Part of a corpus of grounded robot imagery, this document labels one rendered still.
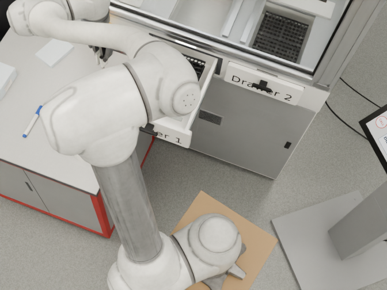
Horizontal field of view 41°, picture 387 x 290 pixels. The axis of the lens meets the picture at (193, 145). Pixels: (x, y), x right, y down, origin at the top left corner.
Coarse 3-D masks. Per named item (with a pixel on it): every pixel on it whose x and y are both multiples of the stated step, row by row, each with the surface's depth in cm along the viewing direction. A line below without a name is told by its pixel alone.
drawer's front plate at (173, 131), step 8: (160, 120) 175; (160, 128) 177; (168, 128) 175; (176, 128) 174; (184, 128) 175; (160, 136) 183; (168, 136) 181; (176, 136) 178; (184, 136) 176; (184, 144) 182
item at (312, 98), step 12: (120, 24) 192; (156, 36) 190; (192, 48) 189; (228, 60) 187; (216, 72) 197; (264, 72) 186; (300, 84) 184; (312, 96) 188; (324, 96) 185; (312, 108) 195
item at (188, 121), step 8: (176, 48) 195; (184, 48) 193; (184, 56) 198; (192, 56) 196; (200, 56) 194; (208, 56) 192; (208, 64) 197; (216, 64) 192; (208, 72) 196; (200, 80) 194; (208, 80) 187; (200, 88) 192; (200, 96) 184; (200, 104) 186; (192, 112) 181; (168, 120) 186; (176, 120) 186; (184, 120) 186; (192, 120) 182
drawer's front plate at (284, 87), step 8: (232, 64) 187; (232, 72) 190; (240, 72) 188; (248, 72) 186; (256, 72) 186; (240, 80) 192; (248, 80) 190; (256, 80) 189; (264, 80) 187; (272, 80) 185; (280, 80) 185; (248, 88) 195; (272, 88) 189; (280, 88) 188; (288, 88) 186; (296, 88) 184; (272, 96) 194; (280, 96) 192; (288, 96) 190; (296, 96) 188; (296, 104) 193
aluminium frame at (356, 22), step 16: (352, 0) 144; (368, 0) 140; (384, 0) 138; (112, 16) 189; (128, 16) 185; (144, 16) 185; (352, 16) 148; (368, 16) 146; (160, 32) 187; (176, 32) 184; (192, 32) 183; (336, 32) 156; (352, 32) 153; (208, 48) 185; (224, 48) 182; (336, 48) 162; (352, 48) 159; (256, 64) 183; (272, 64) 181; (320, 64) 171; (336, 64) 168; (304, 80) 181; (320, 80) 178; (336, 80) 175
